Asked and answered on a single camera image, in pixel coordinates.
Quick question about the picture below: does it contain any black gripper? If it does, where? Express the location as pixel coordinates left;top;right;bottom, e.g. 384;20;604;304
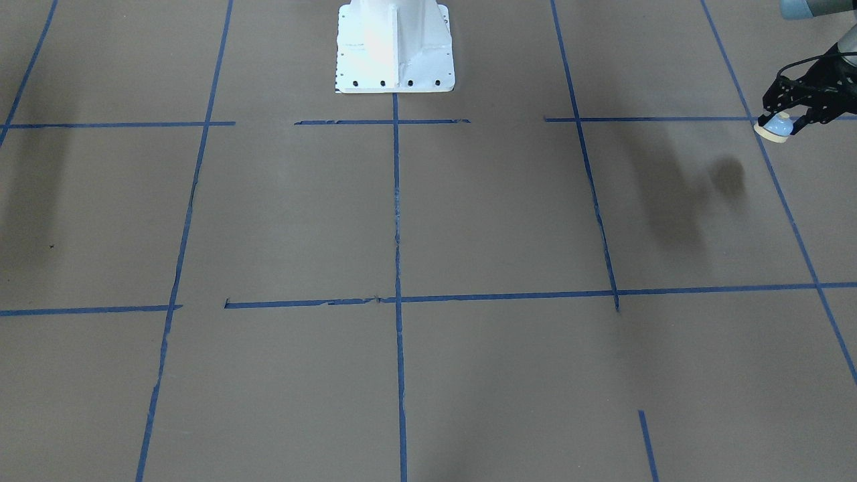
763;59;856;127

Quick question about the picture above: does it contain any blue cream service bell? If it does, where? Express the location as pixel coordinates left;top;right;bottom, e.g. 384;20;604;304
754;112;795;143

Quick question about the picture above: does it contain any white camera mast pedestal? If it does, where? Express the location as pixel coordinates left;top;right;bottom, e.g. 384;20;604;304
335;1;456;94

